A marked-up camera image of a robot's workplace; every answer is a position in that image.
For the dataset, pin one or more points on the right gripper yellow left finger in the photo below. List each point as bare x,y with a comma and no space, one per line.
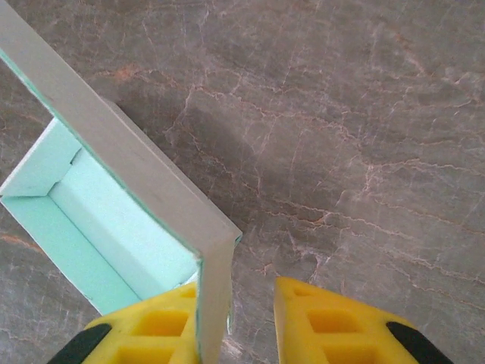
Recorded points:
178,303

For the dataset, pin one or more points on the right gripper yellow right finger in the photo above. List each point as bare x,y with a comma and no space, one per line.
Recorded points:
291,341

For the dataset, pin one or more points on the mint green paper box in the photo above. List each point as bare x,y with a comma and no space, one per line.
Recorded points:
113,227

